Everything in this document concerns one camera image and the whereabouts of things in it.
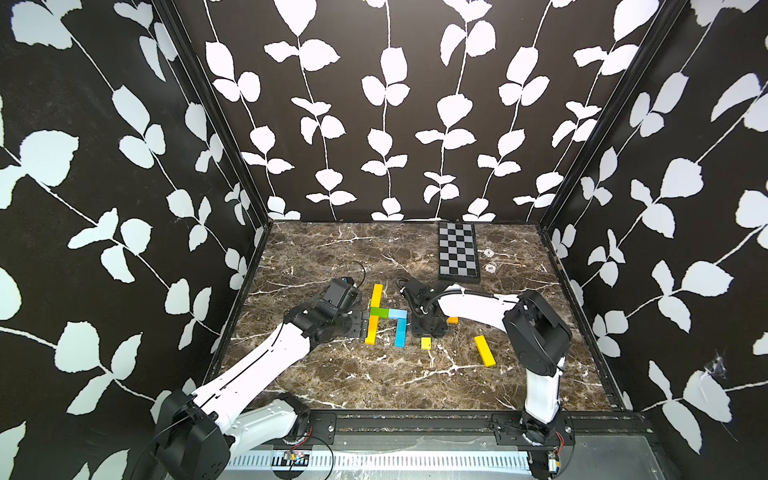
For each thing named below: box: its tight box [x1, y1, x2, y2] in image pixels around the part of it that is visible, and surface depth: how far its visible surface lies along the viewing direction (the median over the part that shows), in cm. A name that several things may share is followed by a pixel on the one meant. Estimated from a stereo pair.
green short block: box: [369, 307, 389, 319], surface depth 95 cm
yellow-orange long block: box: [365, 315, 379, 345], surface depth 91 cm
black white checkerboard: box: [438, 221, 480, 284], surface depth 110 cm
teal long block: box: [395, 318, 407, 349], surface depth 92 cm
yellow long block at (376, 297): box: [370, 283, 384, 308], surface depth 100 cm
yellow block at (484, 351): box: [474, 335, 496, 368], surface depth 86 cm
